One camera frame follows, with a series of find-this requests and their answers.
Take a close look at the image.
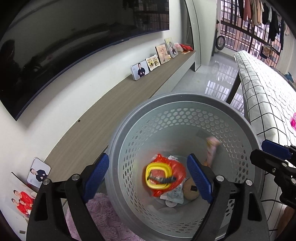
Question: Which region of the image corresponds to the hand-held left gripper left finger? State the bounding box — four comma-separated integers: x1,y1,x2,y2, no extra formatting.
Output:
26,153,110,241

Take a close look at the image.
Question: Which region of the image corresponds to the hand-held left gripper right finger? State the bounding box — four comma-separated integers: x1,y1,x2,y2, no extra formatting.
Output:
186,153,270,241

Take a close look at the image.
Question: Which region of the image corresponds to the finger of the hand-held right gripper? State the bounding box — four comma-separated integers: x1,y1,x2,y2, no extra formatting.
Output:
250,149,296,178
262,140,296,160

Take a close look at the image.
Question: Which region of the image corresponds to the red plastic bag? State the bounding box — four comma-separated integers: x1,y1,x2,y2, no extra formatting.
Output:
148,153,186,197

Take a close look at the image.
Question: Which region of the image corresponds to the pink snack wrapper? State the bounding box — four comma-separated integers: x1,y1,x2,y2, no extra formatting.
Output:
203,137,221,167

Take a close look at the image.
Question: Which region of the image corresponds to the silver grey wrapper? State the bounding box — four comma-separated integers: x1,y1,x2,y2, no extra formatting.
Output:
145,175,177,184

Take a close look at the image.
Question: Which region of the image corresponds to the yellow plastic ring lid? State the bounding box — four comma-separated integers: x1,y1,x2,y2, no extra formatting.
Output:
145,162,173,189

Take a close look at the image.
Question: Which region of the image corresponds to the grey perforated trash basket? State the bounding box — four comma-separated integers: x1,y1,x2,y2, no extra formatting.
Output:
104,92,265,241

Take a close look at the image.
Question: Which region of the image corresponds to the person's right forearm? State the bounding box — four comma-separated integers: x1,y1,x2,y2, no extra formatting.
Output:
276,206,296,232

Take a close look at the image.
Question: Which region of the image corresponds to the clear plastic packet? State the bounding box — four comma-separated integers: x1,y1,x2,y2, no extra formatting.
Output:
159,184,185,204

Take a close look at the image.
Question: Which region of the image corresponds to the pink fluffy rug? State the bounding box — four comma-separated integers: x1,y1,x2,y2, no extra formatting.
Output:
66,192,144,241

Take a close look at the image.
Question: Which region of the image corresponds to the bed with checked white sheet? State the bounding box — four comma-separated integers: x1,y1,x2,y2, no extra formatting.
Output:
225,50,296,232

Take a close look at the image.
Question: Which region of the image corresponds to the wooden-top low cabinet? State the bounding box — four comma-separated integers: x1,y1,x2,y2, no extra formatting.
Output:
44,50,197,207

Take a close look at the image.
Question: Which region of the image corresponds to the red clothes group photo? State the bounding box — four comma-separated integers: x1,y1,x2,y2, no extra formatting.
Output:
10,172,38,218

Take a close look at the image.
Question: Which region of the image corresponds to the wooden baby photo panel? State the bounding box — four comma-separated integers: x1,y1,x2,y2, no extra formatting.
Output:
155,44,170,65

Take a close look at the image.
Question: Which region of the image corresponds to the black upright stand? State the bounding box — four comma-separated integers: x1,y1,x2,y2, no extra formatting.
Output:
214,20,219,56

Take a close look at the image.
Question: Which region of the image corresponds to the dark window grille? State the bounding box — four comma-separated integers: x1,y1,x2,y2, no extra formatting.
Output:
217,0,281,61

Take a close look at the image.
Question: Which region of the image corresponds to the large black television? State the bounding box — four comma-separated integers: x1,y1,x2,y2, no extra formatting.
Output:
0,0,170,121

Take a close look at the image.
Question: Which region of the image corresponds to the couple photo panel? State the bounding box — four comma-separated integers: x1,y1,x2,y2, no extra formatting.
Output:
164,37,178,58

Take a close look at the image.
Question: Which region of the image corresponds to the row of hanging clothes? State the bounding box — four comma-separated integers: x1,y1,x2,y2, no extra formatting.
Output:
238,0,290,50

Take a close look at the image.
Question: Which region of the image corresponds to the tall leaning mirror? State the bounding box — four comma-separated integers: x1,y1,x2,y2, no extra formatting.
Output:
185,0,201,71

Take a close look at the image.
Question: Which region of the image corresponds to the cream scalloped photo frame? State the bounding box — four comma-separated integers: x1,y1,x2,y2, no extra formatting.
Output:
145,55,161,71

